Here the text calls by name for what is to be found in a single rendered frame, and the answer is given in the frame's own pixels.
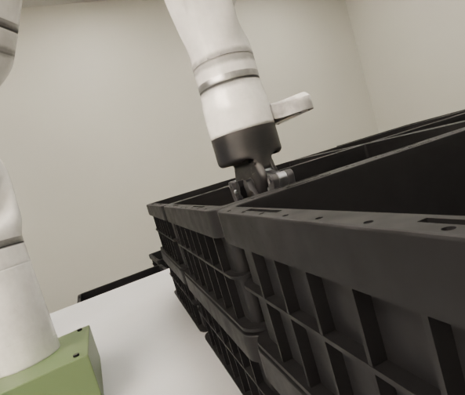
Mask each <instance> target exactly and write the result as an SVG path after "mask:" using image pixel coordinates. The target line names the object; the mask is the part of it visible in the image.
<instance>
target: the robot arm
mask: <svg viewBox="0 0 465 395"><path fill-rule="evenodd" d="M22 2H23V0H0V86H1V84H2V83H3V82H4V81H5V80H6V78H7V77H8V75H9V73H10V71H11V70H12V67H13V62H14V58H15V53H16V44H17V39H18V33H19V26H20V13H21V7H22ZM235 3H236V0H165V4H166V6H167V8H168V11H169V14H170V16H171V17H172V19H173V23H174V24H175V26H176V29H177V31H178V33H179V35H180V38H181V40H182V42H183V44H184V46H185V48H186V50H187V53H188V55H189V57H190V60H191V66H192V70H193V73H194V77H195V81H196V83H197V87H198V91H199V94H200V97H201V101H202V109H203V114H204V118H205V123H206V126H207V129H208V132H209V136H210V139H211V142H212V145H213V150H214V153H215V155H216V160H217V164H218V166H219V167H221V168H222V169H225V168H227V167H231V166H234V172H235V179H236V180H234V181H230V182H229V183H228V185H229V188H230V190H231V194H232V197H233V199H234V202H236V201H240V200H242V199H245V198H249V197H252V196H254V195H257V194H261V193H263V192H267V191H269V190H273V189H276V188H279V187H283V186H285V185H288V184H290V183H295V182H296V181H295V176H294V173H293V171H292V169H286V170H284V171H281V172H279V171H278V169H277V167H276V166H275V164H274V161H273V159H272V157H271V155H272V154H276V153H278V152H279V151H280V150H281V148H282V145H281V143H280V139H279V136H278V131H277V129H276V125H280V124H281V123H283V122H285V121H288V120H290V119H292V118H295V117H297V116H299V115H301V114H303V113H306V112H308V111H310V110H312V109H314V107H313V103H312V100H311V95H310V94H308V93H307V92H301V93H298V94H296V95H294V96H291V97H289V98H287V99H284V100H281V101H278V102H276V103H269V100H268V98H267V94H266V92H265V90H264V88H263V85H262V82H261V80H260V76H259V72H258V70H257V66H256V61H255V58H254V55H253V52H252V48H251V45H250V43H249V40H248V38H247V36H246V34H245V32H244V31H243V29H242V27H241V25H240V23H239V21H238V18H237V14H236V11H235V8H234V6H235ZM59 348H60V342H59V339H58V337H57V333H56V331H55V328H54V326H53V322H52V319H51V317H50V314H49V311H48V308H47V305H46V303H45V299H44V297H43V294H42V290H41V288H40V285H39V283H38V279H37V277H36V274H35V270H34V268H33V266H32V263H31V259H30V256H29V254H28V251H27V248H26V245H25V243H24V239H23V236H22V217H21V214H20V209H19V206H18V203H17V200H16V195H15V192H14V189H13V184H12V181H11V179H10V176H9V173H8V170H7V168H6V166H5V165H4V163H3V162H2V160H1V159H0V378H3V377H6V376H9V375H13V374H15V373H17V372H19V371H23V370H24V369H27V368H29V367H31V366H33V365H35V364H37V363H39V362H40V361H43V360H44V359H46V358H47V357H49V356H50V355H52V354H53V353H55V352H56V351H57V350H58V349H59Z"/></svg>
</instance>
